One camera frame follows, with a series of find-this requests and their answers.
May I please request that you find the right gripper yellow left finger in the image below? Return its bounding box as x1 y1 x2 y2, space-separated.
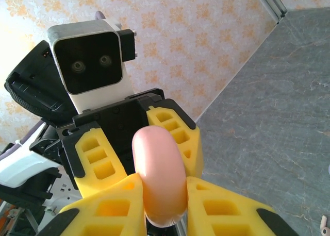
38 173 147 236

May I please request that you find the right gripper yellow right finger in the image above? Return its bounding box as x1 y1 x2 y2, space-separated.
186 176 301 236

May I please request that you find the pink earbud charging case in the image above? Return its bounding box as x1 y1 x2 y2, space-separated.
131 126 188 228

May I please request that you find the pink wireless earbud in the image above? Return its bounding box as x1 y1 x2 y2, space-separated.
320 215 330 235

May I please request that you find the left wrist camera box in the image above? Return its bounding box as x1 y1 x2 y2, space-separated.
47 18 139 113

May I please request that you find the aluminium frame post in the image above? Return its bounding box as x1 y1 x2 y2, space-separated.
251 0 288 25

